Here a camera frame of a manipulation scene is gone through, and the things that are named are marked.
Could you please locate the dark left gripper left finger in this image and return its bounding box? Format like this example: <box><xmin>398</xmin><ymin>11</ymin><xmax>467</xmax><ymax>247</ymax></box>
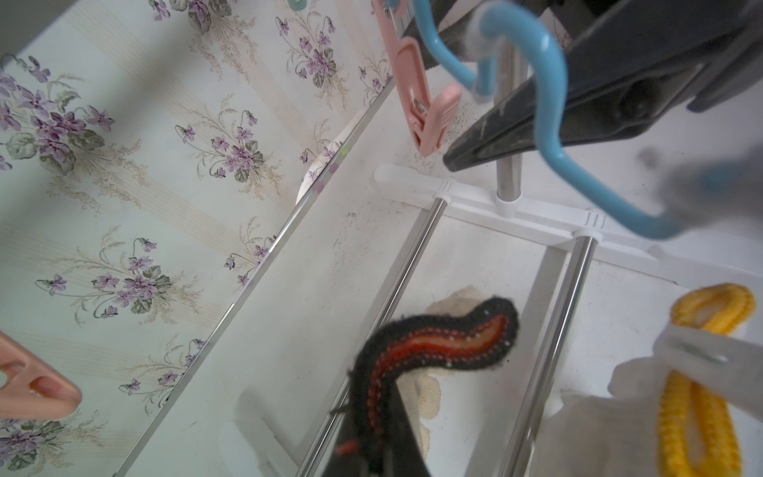
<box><xmin>321</xmin><ymin>425</ymin><xmax>361</xmax><ymax>477</ymax></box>

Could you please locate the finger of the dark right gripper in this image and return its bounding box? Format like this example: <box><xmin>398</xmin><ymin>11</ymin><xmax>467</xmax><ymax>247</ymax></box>
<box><xmin>442</xmin><ymin>0</ymin><xmax>763</xmax><ymax>173</ymax></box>

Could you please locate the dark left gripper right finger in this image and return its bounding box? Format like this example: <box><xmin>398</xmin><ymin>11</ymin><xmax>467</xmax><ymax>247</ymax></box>
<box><xmin>381</xmin><ymin>399</ymin><xmax>430</xmax><ymax>477</ymax></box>

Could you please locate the beige glove black cuff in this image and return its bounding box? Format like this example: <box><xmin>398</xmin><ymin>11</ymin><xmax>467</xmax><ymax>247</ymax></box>
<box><xmin>343</xmin><ymin>297</ymin><xmax>520</xmax><ymax>475</ymax></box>

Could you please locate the blue wavy hanger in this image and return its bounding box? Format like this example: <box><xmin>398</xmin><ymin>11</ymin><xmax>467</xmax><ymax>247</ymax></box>
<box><xmin>412</xmin><ymin>1</ymin><xmax>685</xmax><ymax>240</ymax></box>

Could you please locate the white glove yellow cuff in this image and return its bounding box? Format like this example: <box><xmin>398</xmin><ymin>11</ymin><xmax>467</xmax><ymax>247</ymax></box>
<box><xmin>528</xmin><ymin>283</ymin><xmax>762</xmax><ymax>477</ymax></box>

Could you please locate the white steel drying rack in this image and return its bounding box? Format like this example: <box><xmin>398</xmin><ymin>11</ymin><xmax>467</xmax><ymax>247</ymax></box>
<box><xmin>234</xmin><ymin>35</ymin><xmax>763</xmax><ymax>477</ymax></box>

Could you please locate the pink plastic clothespin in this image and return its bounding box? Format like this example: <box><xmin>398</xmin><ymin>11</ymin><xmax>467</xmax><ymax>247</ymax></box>
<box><xmin>372</xmin><ymin>0</ymin><xmax>462</xmax><ymax>157</ymax></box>

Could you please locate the white plastic clothespin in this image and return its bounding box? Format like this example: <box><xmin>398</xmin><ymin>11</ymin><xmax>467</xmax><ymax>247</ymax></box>
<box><xmin>653</xmin><ymin>325</ymin><xmax>762</xmax><ymax>421</ymax></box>

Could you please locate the salmon plastic clothespin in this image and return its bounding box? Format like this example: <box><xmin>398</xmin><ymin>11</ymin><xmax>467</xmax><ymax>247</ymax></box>
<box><xmin>1</xmin><ymin>333</ymin><xmax>83</xmax><ymax>421</ymax></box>

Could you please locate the mint green clothespin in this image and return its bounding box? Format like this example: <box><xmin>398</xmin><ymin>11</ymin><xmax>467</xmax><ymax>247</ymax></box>
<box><xmin>287</xmin><ymin>0</ymin><xmax>308</xmax><ymax>12</ymax></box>

